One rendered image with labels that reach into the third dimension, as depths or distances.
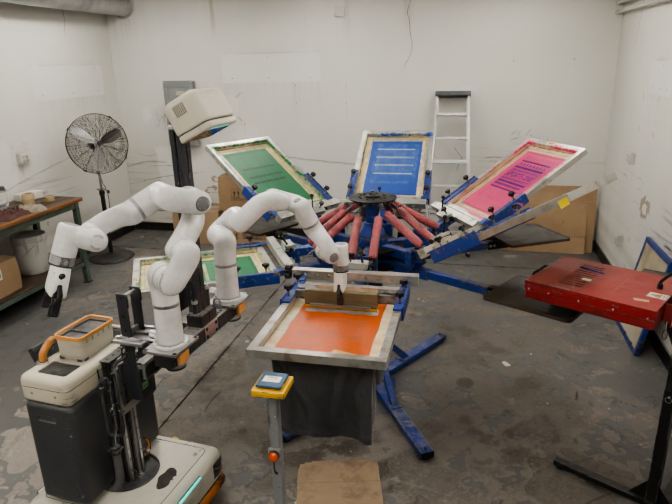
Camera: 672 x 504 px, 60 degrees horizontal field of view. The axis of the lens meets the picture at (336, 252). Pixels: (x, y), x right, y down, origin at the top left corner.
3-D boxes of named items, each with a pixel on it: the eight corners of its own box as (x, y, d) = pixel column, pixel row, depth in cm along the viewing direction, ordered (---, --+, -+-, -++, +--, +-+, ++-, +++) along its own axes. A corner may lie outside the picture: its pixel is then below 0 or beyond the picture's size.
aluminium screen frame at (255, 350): (386, 370, 227) (386, 362, 225) (246, 357, 239) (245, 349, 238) (407, 294, 299) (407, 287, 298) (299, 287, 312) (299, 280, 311)
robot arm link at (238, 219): (276, 180, 240) (261, 173, 256) (212, 244, 235) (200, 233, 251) (297, 204, 248) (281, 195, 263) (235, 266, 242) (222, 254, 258)
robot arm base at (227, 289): (202, 301, 250) (198, 267, 245) (217, 290, 261) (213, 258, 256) (234, 305, 245) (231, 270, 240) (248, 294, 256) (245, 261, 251)
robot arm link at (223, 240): (218, 270, 241) (214, 233, 236) (209, 261, 252) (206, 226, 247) (240, 266, 245) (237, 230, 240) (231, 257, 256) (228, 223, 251)
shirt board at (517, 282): (600, 309, 296) (602, 294, 294) (568, 336, 268) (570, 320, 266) (392, 256, 383) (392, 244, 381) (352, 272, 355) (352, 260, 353)
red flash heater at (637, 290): (691, 303, 269) (695, 279, 265) (662, 337, 237) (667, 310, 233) (561, 274, 309) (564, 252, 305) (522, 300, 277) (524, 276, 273)
